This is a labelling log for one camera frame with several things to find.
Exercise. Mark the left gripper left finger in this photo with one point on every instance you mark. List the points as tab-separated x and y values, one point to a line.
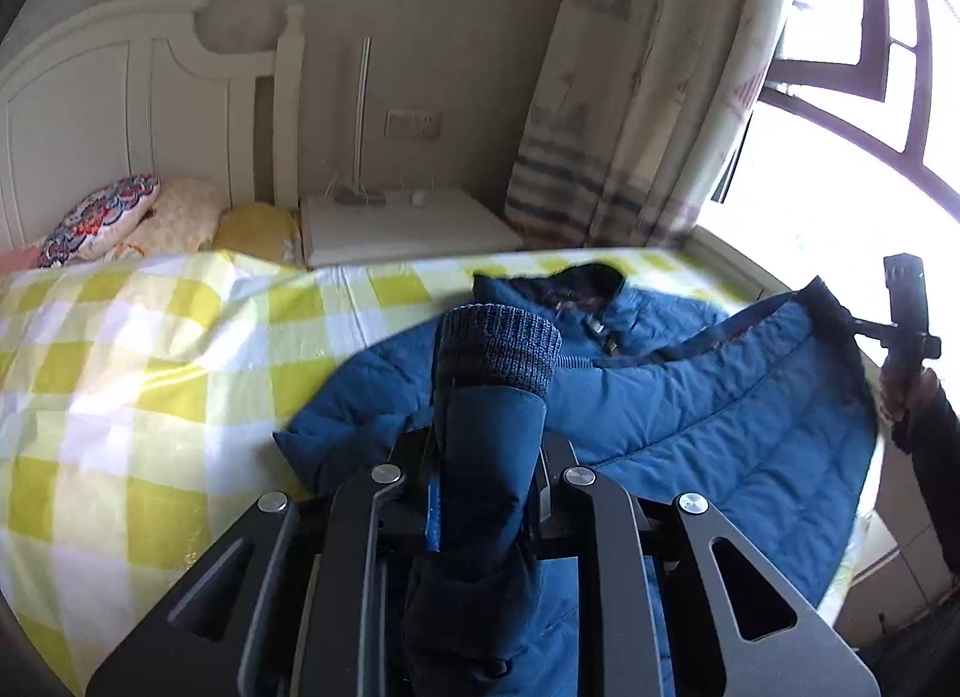
296	598

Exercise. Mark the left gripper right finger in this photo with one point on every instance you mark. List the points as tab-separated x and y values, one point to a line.
673	599

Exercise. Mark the blue padded jacket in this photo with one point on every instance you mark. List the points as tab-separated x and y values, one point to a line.
647	388

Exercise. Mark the person's right hand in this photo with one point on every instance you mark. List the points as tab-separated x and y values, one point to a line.
903	397

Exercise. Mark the dark framed window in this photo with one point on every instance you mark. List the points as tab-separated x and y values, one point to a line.
861	94

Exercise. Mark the yellow checkered bed sheet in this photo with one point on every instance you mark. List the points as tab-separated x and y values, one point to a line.
141	403

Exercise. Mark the yellow pillow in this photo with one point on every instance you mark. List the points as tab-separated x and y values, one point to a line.
263	231

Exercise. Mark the white bedside table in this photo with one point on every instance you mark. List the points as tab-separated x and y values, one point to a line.
450	223

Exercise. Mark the patterned striped curtain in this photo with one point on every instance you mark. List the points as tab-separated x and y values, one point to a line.
638	109

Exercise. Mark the peach floral pillow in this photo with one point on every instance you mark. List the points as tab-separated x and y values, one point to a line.
184	219

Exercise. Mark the white stick desk lamp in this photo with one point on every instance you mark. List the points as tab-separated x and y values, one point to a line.
353	193

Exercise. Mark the colourful patterned pillow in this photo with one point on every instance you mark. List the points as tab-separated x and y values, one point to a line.
101	220

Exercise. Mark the pink blanket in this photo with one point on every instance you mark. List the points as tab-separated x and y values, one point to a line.
21	259

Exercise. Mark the white wooden headboard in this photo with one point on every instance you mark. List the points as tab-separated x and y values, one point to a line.
127	87

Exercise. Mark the beige wall socket panel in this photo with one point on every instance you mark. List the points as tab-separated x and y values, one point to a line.
412	125

